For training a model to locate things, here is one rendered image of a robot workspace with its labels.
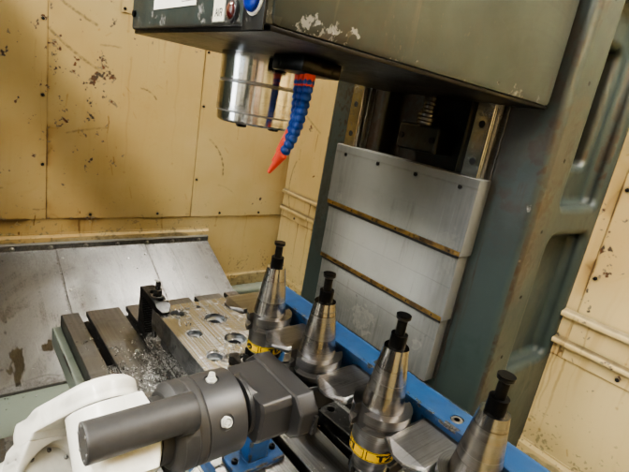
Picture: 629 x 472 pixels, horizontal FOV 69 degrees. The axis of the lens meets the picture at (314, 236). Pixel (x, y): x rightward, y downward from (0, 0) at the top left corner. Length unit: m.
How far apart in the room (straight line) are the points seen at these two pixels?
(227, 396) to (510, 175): 0.78
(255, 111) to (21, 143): 1.12
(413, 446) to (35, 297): 1.45
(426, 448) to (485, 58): 0.58
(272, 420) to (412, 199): 0.76
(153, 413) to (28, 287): 1.37
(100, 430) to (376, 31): 0.52
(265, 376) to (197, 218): 1.55
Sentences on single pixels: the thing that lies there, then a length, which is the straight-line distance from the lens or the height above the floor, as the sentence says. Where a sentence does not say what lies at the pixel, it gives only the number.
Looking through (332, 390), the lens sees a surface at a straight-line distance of 0.53.
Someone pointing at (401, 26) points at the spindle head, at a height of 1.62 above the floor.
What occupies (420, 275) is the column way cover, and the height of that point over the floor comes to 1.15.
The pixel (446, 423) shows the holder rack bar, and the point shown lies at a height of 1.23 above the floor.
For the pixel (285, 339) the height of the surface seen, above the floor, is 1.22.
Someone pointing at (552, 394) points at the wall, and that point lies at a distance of 1.51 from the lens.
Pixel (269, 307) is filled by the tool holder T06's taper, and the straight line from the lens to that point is 0.62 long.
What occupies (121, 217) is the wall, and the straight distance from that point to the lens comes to 1.93.
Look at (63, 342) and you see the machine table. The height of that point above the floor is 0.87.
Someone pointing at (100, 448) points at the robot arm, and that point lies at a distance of 0.43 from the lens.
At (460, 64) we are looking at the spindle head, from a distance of 0.76.
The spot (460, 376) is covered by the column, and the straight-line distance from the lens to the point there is 1.19.
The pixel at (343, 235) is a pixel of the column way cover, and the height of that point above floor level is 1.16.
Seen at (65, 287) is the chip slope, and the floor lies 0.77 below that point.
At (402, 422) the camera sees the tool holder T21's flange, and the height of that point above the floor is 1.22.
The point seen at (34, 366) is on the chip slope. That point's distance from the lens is 1.59.
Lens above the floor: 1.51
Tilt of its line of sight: 16 degrees down
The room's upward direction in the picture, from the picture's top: 10 degrees clockwise
